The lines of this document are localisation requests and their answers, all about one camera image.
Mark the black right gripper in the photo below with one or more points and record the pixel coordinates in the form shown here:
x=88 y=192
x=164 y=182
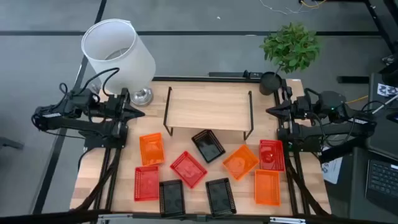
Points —
x=298 y=109

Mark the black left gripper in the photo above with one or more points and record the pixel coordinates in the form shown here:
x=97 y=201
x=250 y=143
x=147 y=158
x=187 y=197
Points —
x=116 y=105

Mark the orange plastic basket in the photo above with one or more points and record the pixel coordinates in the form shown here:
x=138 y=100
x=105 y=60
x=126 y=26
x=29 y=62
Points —
x=267 y=188
x=240 y=163
x=151 y=149

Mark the red plastic basket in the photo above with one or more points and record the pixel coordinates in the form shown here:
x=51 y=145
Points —
x=146 y=183
x=271 y=155
x=188 y=169

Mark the black plastic basket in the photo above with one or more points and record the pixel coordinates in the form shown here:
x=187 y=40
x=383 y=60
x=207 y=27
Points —
x=208 y=146
x=172 y=198
x=220 y=197

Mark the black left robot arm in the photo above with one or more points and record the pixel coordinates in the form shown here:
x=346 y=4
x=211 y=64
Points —
x=81 y=125

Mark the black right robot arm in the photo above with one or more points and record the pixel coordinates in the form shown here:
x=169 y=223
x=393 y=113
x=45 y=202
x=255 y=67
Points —
x=326 y=130

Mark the wooden shelf with black legs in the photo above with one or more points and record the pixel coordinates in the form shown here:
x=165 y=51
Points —
x=208 y=109

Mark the white shade table lamp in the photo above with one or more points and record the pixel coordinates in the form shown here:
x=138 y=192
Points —
x=124 y=68

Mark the green plant in black pot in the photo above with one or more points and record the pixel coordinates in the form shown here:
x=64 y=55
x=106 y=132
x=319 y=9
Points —
x=290 y=46

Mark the black flat bar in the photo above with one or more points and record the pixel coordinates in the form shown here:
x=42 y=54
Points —
x=227 y=74

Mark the black desk foot bar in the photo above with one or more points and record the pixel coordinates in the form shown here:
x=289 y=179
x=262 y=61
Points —
x=353 y=79

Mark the white paper sheet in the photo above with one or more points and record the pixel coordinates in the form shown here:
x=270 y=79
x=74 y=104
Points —
x=332 y=171

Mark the dark grey screen panel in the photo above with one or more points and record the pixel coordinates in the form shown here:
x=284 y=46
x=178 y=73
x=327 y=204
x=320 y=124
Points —
x=382 y=133

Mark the white card with black print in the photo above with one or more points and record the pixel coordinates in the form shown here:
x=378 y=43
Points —
x=385 y=90

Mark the black side desk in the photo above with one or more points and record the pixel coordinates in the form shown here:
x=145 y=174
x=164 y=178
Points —
x=357 y=193

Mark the black keyboard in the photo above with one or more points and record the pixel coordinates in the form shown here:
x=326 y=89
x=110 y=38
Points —
x=384 y=180

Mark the grey chair base leg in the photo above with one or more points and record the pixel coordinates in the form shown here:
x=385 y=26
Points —
x=11 y=143

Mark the black metal table frame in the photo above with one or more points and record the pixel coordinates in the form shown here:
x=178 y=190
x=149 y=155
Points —
x=202 y=79

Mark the black desk leg frame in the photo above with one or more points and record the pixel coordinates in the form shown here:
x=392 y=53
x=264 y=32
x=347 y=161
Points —
x=377 y=21

